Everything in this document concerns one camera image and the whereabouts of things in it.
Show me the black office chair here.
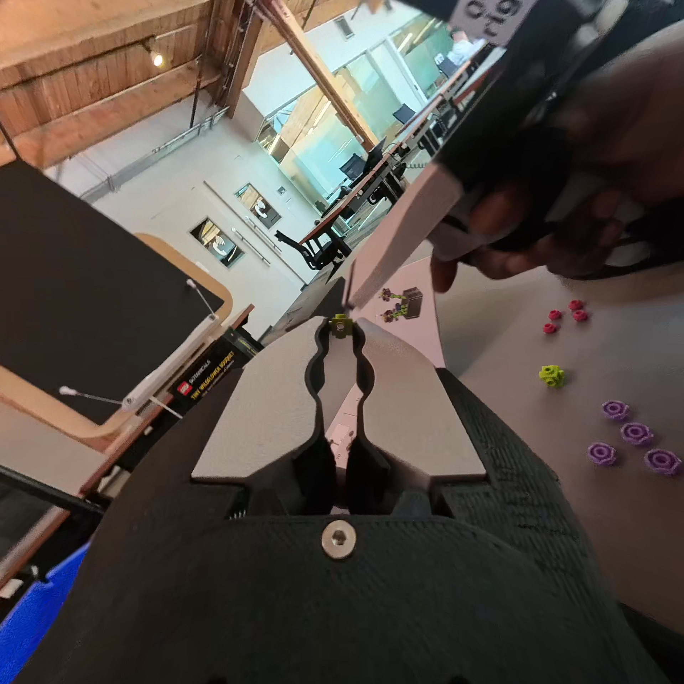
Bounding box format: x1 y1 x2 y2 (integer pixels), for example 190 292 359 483
276 225 351 270

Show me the black glossy cardboard box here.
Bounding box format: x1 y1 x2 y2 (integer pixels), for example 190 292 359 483
161 334 263 412

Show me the black light stand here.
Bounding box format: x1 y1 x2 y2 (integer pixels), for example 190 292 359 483
0 462 105 516

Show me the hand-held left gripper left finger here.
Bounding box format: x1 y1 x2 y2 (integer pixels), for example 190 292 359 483
193 318 341 503

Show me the person's right hand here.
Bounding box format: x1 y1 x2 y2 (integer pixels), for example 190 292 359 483
428 48 684 295

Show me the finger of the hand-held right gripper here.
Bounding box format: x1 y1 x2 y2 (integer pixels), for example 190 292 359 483
344 159 468 311

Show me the black board on white stand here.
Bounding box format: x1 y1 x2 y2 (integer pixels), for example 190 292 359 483
0 161 234 450

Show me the grey desk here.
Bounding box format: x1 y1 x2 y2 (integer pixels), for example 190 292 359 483
257 241 684 631

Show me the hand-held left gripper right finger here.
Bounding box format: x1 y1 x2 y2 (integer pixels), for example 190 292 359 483
348 318 488 503

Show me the white instruction booklet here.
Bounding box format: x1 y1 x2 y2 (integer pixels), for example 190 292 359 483
324 257 450 503

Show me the blue plastic bin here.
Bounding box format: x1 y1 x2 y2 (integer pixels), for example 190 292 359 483
0 540 92 684

